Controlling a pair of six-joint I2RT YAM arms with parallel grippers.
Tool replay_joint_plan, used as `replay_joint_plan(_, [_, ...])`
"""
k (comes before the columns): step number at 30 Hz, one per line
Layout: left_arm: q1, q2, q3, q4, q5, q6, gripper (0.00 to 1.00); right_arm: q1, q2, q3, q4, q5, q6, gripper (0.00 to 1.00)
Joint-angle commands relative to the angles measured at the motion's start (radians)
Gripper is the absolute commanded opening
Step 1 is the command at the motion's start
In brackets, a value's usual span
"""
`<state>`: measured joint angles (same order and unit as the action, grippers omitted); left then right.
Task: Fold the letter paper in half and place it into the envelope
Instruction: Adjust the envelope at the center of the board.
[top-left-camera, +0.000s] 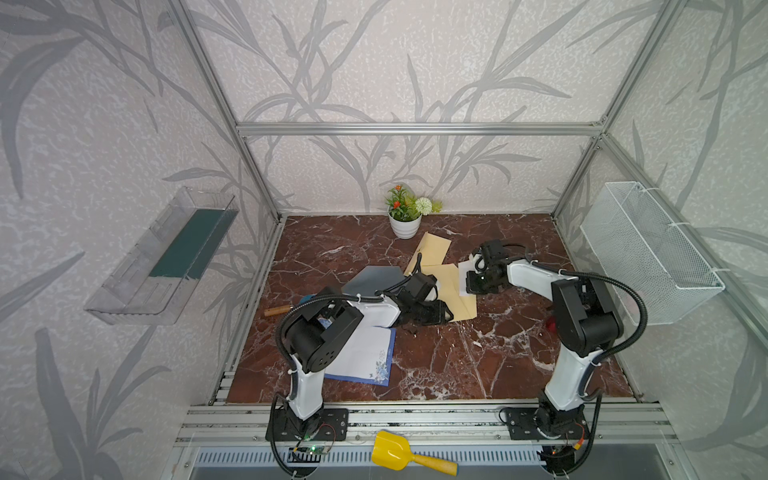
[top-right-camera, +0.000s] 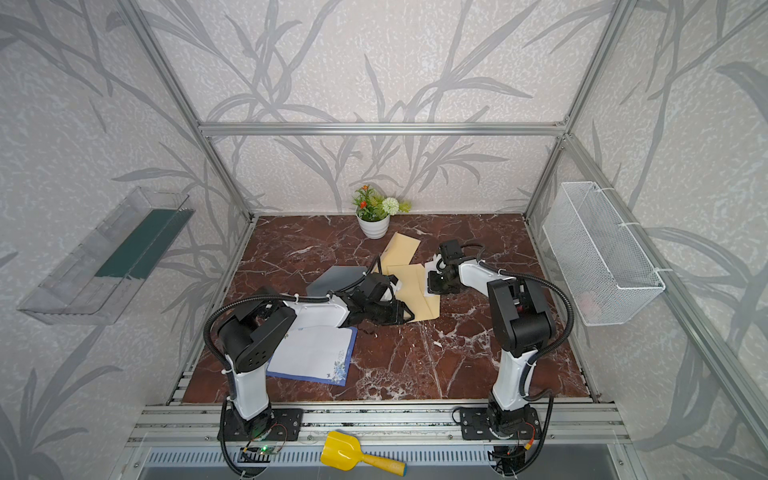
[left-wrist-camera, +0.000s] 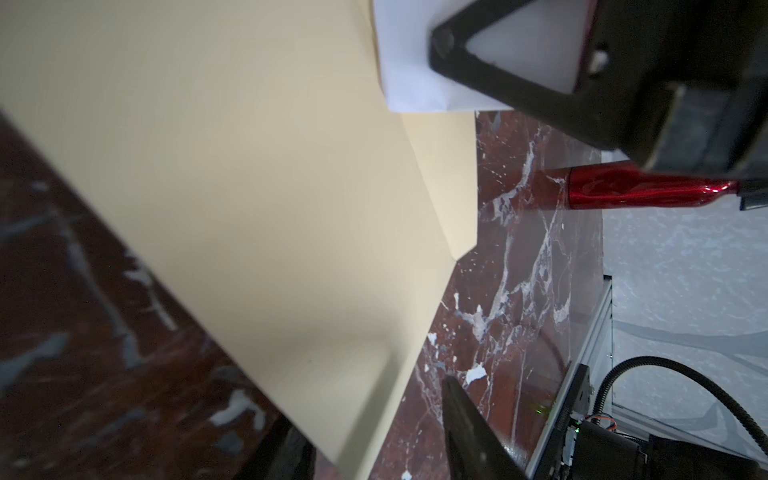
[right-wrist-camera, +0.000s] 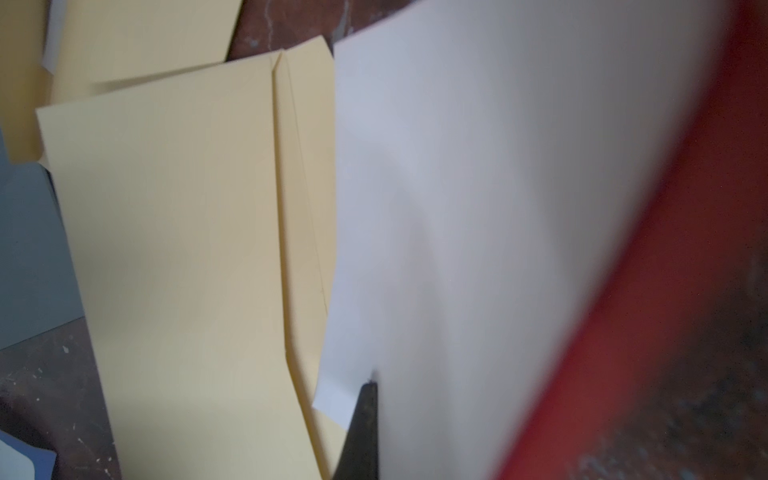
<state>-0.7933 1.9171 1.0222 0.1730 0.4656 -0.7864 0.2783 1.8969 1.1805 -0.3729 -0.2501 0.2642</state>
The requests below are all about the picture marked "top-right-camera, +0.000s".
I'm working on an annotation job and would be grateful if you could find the cream yellow envelope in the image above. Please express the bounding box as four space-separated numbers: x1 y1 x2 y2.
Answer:
380 233 421 274
388 264 440 322

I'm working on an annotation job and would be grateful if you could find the grey-blue paper envelope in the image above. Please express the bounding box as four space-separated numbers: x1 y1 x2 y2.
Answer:
306 266 366 297

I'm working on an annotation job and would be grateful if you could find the blue floral letter paper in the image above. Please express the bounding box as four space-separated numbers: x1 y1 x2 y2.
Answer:
266 304 357 386

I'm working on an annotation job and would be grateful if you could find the red bordered pink letter paper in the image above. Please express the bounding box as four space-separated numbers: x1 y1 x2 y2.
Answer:
424 254 444 296

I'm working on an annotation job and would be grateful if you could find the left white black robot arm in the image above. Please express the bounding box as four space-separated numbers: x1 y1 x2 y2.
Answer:
203 272 416 422

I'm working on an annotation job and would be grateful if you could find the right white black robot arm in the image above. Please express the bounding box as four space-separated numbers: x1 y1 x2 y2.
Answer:
427 240 574 432

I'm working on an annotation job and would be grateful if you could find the white ribbed flower pot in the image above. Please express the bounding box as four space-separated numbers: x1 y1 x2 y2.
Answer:
357 216 390 240

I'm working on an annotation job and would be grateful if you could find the artificial flower plant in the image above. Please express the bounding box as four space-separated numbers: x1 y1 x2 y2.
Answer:
353 185 412 222

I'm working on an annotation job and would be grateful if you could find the yellow plastic scoop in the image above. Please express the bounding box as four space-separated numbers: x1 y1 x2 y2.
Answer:
321 431 406 477

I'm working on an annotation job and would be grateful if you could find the green circuit board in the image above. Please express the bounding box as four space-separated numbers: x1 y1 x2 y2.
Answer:
239 444 283 463

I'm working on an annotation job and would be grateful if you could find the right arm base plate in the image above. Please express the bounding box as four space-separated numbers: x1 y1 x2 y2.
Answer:
451 406 541 442

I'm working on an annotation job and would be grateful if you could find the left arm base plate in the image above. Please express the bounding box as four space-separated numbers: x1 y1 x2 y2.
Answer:
217 407 304 442

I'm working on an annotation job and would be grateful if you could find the white wire mesh basket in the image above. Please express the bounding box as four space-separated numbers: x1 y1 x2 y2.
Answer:
543 181 666 326

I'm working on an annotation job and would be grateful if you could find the clear acrylic wall shelf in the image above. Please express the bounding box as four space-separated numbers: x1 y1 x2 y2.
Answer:
18 187 195 326

